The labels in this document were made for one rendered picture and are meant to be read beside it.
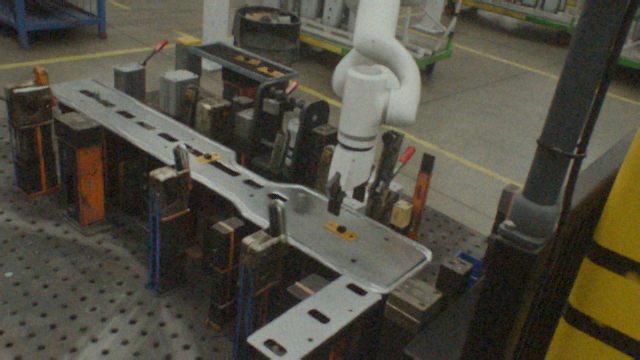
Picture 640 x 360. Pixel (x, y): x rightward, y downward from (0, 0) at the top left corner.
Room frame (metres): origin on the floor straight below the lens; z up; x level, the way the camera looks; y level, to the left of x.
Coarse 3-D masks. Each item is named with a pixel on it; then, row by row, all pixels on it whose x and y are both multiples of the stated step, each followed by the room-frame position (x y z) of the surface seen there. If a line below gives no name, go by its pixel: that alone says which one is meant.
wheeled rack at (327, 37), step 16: (432, 16) 6.02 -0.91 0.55; (304, 32) 6.82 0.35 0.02; (320, 32) 5.78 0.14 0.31; (336, 32) 5.96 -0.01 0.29; (448, 32) 5.81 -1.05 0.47; (336, 48) 5.51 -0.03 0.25; (352, 48) 5.50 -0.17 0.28; (416, 48) 5.70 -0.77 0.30; (432, 48) 5.87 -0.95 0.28; (448, 48) 5.91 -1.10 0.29; (432, 64) 5.90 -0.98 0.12
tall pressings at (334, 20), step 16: (272, 0) 6.20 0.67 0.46; (288, 0) 6.39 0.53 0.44; (304, 0) 6.27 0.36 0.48; (320, 0) 6.24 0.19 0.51; (336, 0) 6.05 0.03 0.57; (304, 16) 6.25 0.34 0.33; (320, 16) 6.43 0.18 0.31; (336, 16) 6.04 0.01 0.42; (352, 16) 5.93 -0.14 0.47; (352, 32) 5.91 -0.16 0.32
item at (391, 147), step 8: (392, 128) 1.35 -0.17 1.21; (384, 136) 1.31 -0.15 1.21; (392, 136) 1.30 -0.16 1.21; (400, 136) 1.32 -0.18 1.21; (384, 144) 1.33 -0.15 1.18; (392, 144) 1.33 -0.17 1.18; (400, 144) 1.32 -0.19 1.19; (384, 152) 1.33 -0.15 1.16; (392, 152) 1.32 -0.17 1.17; (384, 160) 1.33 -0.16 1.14; (392, 160) 1.31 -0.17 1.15; (384, 168) 1.32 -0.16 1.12; (392, 168) 1.31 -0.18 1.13; (376, 176) 1.32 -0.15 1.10; (384, 176) 1.32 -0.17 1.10; (376, 184) 1.32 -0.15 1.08; (384, 184) 1.30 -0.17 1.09
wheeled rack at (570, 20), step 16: (448, 0) 8.95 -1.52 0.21; (464, 0) 8.80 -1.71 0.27; (480, 0) 8.77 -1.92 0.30; (496, 0) 8.88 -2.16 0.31; (512, 16) 8.35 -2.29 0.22; (528, 16) 8.22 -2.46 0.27; (544, 16) 8.20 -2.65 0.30; (560, 16) 8.30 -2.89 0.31; (576, 16) 8.44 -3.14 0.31; (560, 32) 8.00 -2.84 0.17
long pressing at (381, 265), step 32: (64, 96) 1.77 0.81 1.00; (128, 96) 1.84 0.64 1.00; (128, 128) 1.60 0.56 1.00; (160, 128) 1.63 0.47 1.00; (160, 160) 1.46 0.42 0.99; (224, 160) 1.49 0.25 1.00; (224, 192) 1.32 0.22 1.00; (256, 192) 1.33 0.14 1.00; (288, 192) 1.36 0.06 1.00; (256, 224) 1.20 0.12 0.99; (288, 224) 1.20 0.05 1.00; (320, 224) 1.22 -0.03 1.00; (352, 224) 1.24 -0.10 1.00; (320, 256) 1.10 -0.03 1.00; (352, 256) 1.11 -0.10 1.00; (384, 256) 1.13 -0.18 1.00; (416, 256) 1.15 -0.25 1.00; (384, 288) 1.02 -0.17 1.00
